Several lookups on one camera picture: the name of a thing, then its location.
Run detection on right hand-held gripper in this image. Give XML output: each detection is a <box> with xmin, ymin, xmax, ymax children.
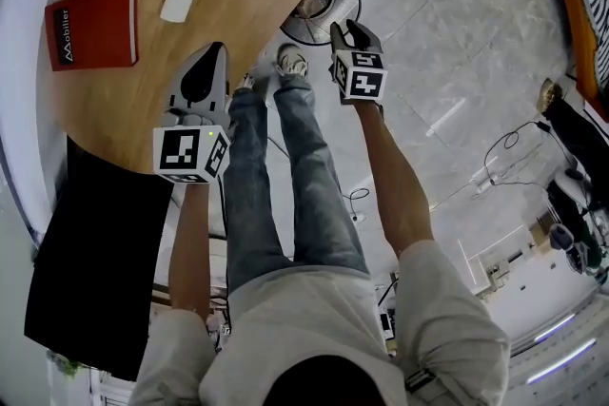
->
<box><xmin>328</xmin><ymin>18</ymin><xmax>389</xmax><ymax>105</ymax></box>

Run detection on person's left forearm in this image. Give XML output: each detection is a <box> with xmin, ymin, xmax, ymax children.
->
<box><xmin>168</xmin><ymin>183</ymin><xmax>213</xmax><ymax>322</ymax></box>

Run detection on person's light grey shirt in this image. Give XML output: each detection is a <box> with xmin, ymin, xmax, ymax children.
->
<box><xmin>128</xmin><ymin>240</ymin><xmax>513</xmax><ymax>406</ymax></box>

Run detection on person's blue jeans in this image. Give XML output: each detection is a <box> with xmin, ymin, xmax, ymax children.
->
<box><xmin>222</xmin><ymin>78</ymin><xmax>372</xmax><ymax>296</ymax></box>

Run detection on thin black cable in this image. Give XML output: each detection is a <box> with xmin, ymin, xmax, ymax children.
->
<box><xmin>348</xmin><ymin>187</ymin><xmax>371</xmax><ymax>223</ymax></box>
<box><xmin>482</xmin><ymin>121</ymin><xmax>553</xmax><ymax>186</ymax></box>

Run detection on black mesh waste bin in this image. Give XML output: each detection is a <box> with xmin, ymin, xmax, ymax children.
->
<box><xmin>279</xmin><ymin>0</ymin><xmax>363</xmax><ymax>47</ymax></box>

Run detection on person's right shoe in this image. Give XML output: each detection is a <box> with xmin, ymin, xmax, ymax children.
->
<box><xmin>275</xmin><ymin>43</ymin><xmax>310</xmax><ymax>78</ymax></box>

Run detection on white artificial flowers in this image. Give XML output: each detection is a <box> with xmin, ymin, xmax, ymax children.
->
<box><xmin>45</xmin><ymin>349</ymin><xmax>91</xmax><ymax>396</ymax></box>

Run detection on wooden coffee table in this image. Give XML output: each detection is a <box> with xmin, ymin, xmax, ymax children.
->
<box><xmin>35</xmin><ymin>0</ymin><xmax>372</xmax><ymax>175</ymax></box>

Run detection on left hand-held gripper cable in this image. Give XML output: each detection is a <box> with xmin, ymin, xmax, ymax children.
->
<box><xmin>216</xmin><ymin>178</ymin><xmax>230</xmax><ymax>237</ymax></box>

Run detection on grey right shoulder strap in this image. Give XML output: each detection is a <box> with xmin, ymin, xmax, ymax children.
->
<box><xmin>403</xmin><ymin>368</ymin><xmax>439</xmax><ymax>396</ymax></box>

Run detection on person's right forearm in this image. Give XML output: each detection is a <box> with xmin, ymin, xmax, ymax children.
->
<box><xmin>354</xmin><ymin>102</ymin><xmax>435</xmax><ymax>261</ymax></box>

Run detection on red hardcover book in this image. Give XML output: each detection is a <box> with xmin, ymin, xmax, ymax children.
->
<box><xmin>45</xmin><ymin>0</ymin><xmax>140</xmax><ymax>72</ymax></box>

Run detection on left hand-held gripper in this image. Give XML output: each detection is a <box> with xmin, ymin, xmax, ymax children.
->
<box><xmin>152</xmin><ymin>41</ymin><xmax>234</xmax><ymax>185</ymax></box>

